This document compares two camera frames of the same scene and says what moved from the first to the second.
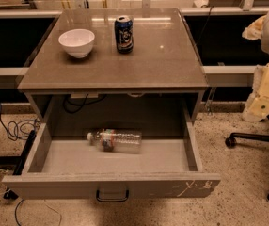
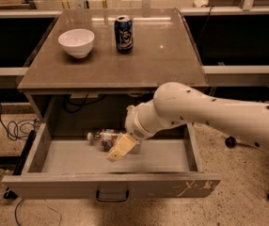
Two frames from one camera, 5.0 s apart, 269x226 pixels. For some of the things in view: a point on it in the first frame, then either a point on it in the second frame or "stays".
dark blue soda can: (123, 26) stays
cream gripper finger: (268, 90) → (141, 123)
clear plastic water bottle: (108, 139) stays
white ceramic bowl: (77, 42) stays
